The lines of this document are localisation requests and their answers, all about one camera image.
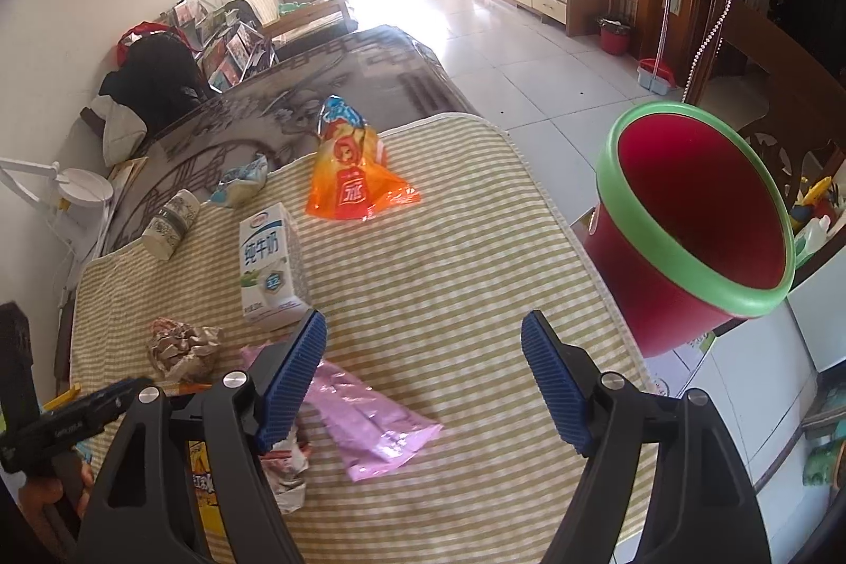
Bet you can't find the brown wrapper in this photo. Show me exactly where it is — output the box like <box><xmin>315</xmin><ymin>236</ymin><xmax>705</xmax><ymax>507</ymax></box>
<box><xmin>145</xmin><ymin>318</ymin><xmax>222</xmax><ymax>378</ymax></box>

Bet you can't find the white cardboard box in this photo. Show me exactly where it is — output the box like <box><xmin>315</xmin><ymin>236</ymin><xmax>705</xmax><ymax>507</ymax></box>
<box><xmin>644</xmin><ymin>266</ymin><xmax>846</xmax><ymax>564</ymax></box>

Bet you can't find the pink snack packet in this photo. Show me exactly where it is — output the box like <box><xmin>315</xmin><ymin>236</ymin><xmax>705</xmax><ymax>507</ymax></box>
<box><xmin>241</xmin><ymin>343</ymin><xmax>445</xmax><ymax>484</ymax></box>

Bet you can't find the blue wrapper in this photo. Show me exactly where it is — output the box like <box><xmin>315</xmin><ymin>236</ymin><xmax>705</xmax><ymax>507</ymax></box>
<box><xmin>210</xmin><ymin>153</ymin><xmax>270</xmax><ymax>207</ymax></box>

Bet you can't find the carved wooden chair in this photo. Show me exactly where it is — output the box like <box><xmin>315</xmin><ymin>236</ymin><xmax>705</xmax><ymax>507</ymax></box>
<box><xmin>687</xmin><ymin>0</ymin><xmax>846</xmax><ymax>208</ymax></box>

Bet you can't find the person's left hand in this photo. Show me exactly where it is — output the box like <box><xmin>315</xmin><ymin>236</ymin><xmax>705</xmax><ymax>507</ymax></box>
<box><xmin>16</xmin><ymin>458</ymin><xmax>94</xmax><ymax>539</ymax></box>

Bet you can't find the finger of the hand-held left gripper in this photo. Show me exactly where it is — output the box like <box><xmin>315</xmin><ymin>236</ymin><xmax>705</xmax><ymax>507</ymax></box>
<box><xmin>0</xmin><ymin>377</ymin><xmax>158</xmax><ymax>476</ymax></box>

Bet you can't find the magazine rack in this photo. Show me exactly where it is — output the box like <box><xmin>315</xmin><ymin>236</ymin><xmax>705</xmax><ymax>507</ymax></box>
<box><xmin>159</xmin><ymin>0</ymin><xmax>279</xmax><ymax>93</ymax></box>

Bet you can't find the wooden sofa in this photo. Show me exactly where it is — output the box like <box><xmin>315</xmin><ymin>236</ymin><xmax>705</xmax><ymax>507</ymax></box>
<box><xmin>228</xmin><ymin>0</ymin><xmax>358</xmax><ymax>59</ymax></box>

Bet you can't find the white desk lamp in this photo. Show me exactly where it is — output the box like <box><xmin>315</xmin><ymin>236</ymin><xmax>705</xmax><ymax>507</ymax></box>
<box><xmin>0</xmin><ymin>158</ymin><xmax>115</xmax><ymax>261</ymax></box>

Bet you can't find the red white wrapper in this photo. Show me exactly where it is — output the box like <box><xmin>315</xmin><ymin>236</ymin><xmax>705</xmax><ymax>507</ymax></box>
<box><xmin>261</xmin><ymin>425</ymin><xmax>311</xmax><ymax>515</ymax></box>

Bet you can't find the red bag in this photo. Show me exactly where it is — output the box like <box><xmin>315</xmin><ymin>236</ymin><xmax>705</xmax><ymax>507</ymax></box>
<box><xmin>117</xmin><ymin>23</ymin><xmax>192</xmax><ymax>69</ymax></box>

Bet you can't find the white plastic bottle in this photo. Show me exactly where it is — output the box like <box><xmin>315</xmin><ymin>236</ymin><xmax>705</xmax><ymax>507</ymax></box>
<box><xmin>793</xmin><ymin>215</ymin><xmax>837</xmax><ymax>269</ymax></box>

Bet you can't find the orange snack bag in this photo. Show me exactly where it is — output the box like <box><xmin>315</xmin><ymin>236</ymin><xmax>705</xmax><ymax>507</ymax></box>
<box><xmin>305</xmin><ymin>95</ymin><xmax>422</xmax><ymax>223</ymax></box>

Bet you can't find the broom with red dustpan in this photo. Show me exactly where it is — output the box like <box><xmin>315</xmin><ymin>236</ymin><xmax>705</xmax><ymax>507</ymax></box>
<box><xmin>636</xmin><ymin>0</ymin><xmax>678</xmax><ymax>93</ymax></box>

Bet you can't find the white bead string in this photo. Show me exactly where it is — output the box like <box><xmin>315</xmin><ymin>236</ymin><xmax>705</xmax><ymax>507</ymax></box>
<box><xmin>683</xmin><ymin>0</ymin><xmax>736</xmax><ymax>104</ymax></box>

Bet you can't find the small red bin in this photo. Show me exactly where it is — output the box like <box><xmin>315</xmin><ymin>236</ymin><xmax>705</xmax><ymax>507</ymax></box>
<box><xmin>596</xmin><ymin>15</ymin><xmax>632</xmax><ymax>56</ymax></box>

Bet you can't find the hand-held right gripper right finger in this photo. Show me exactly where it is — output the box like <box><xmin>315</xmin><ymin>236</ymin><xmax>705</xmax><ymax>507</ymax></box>
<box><xmin>520</xmin><ymin>309</ymin><xmax>773</xmax><ymax>564</ymax></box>

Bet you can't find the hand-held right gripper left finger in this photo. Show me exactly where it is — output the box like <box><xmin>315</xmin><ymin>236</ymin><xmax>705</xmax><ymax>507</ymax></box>
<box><xmin>76</xmin><ymin>309</ymin><xmax>329</xmax><ymax>564</ymax></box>

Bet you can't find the green toy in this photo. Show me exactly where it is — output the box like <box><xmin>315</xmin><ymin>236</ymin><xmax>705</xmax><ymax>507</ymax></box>
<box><xmin>803</xmin><ymin>438</ymin><xmax>846</xmax><ymax>489</ymax></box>

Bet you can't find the white blue milk carton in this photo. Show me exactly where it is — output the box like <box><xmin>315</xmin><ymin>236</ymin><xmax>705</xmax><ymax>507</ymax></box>
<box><xmin>238</xmin><ymin>202</ymin><xmax>311</xmax><ymax>332</ymax></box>

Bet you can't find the floral paper cup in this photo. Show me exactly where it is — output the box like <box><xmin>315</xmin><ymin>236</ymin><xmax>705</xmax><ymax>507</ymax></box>
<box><xmin>141</xmin><ymin>189</ymin><xmax>201</xmax><ymax>262</ymax></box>

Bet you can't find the white bag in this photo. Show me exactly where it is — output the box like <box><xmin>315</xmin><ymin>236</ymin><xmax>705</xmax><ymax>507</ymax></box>
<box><xmin>89</xmin><ymin>95</ymin><xmax>148</xmax><ymax>169</ymax></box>

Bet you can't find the yellow striped mat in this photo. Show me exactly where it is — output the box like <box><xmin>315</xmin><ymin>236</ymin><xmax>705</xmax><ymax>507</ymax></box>
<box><xmin>69</xmin><ymin>113</ymin><xmax>662</xmax><ymax>564</ymax></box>

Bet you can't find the black coat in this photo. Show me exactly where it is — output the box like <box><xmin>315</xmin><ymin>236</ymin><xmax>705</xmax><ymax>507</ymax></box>
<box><xmin>99</xmin><ymin>35</ymin><xmax>213</xmax><ymax>138</ymax></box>

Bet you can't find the dark wooden chair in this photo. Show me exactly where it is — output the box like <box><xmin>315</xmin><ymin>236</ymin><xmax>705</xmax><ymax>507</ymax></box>
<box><xmin>79</xmin><ymin>105</ymin><xmax>110</xmax><ymax>142</ymax></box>

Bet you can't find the red bin with green rim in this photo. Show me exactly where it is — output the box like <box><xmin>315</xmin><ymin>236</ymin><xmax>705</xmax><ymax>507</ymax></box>
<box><xmin>582</xmin><ymin>101</ymin><xmax>797</xmax><ymax>359</ymax></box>

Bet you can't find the yellow chips box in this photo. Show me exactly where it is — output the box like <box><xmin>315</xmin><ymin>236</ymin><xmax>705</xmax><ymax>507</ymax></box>
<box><xmin>185</xmin><ymin>438</ymin><xmax>229</xmax><ymax>542</ymax></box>

